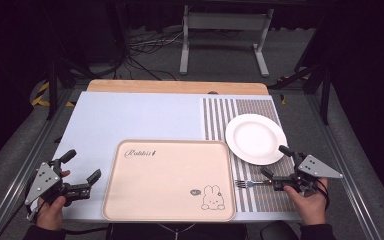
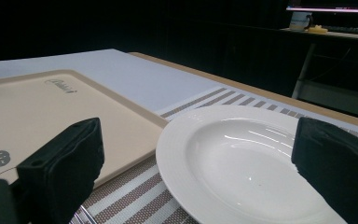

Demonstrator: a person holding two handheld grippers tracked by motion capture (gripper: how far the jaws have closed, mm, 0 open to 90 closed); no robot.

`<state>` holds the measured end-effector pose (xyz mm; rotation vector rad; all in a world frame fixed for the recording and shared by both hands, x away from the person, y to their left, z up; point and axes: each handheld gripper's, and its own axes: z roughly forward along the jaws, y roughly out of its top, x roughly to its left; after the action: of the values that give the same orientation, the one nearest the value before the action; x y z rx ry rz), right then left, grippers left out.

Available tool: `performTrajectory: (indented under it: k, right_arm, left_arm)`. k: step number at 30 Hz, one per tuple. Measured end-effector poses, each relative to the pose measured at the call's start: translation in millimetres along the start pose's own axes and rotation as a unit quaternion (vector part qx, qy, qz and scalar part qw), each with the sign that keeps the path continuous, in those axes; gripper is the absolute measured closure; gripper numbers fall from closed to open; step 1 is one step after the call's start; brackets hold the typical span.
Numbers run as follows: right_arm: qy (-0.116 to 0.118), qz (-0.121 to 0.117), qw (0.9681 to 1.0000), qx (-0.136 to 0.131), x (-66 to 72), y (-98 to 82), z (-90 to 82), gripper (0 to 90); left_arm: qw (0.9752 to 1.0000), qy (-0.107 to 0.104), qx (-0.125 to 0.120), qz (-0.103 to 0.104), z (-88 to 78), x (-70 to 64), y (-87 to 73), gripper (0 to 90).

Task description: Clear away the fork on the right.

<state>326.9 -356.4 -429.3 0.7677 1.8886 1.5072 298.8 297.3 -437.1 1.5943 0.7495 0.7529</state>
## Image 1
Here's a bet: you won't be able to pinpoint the pale blue table mat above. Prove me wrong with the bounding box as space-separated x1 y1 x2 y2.
51 91 302 223

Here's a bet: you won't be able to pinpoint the dark rounded object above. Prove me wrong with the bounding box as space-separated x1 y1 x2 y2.
259 220 303 240

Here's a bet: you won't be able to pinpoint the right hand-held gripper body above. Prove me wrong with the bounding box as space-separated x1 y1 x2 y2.
272 151 344 195

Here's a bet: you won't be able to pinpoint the black tripod stand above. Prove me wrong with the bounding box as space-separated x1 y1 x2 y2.
44 49 94 121

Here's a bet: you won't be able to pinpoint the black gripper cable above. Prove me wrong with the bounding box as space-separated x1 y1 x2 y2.
314 179 331 212
61 226 110 236

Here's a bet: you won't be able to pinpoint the black metal stand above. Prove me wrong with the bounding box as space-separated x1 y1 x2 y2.
268 19 333 126

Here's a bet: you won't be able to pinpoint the black floor cables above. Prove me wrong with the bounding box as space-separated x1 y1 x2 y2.
113 28 186 82

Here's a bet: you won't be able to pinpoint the silver fork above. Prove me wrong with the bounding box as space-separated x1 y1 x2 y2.
234 178 275 190

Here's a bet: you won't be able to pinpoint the aluminium frame rail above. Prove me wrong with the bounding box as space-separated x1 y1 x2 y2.
0 88 78 240
303 92 384 240

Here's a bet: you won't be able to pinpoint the grey metal stand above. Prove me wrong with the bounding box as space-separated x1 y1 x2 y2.
178 4 275 79

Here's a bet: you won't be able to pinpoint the grey striped placemat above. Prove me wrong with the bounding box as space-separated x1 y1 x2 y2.
202 97 298 214

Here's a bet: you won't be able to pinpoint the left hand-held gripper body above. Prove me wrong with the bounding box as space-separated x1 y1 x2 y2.
24 159 92 207

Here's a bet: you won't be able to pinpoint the person's dark torso clothing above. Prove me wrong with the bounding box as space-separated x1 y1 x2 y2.
105 222 248 240

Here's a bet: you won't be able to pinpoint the person's left hand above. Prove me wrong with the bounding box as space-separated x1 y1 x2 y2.
35 169 73 232

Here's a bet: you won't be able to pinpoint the yellow black striped tape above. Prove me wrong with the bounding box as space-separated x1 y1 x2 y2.
30 81 76 108

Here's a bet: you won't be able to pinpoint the person's right hand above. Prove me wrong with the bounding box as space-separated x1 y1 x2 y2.
283 178 330 227

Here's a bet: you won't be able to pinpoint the white round plate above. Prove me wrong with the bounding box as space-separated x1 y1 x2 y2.
224 113 288 167

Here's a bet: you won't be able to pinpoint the beige tray with rabbit print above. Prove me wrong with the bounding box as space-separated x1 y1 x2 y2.
101 139 237 223

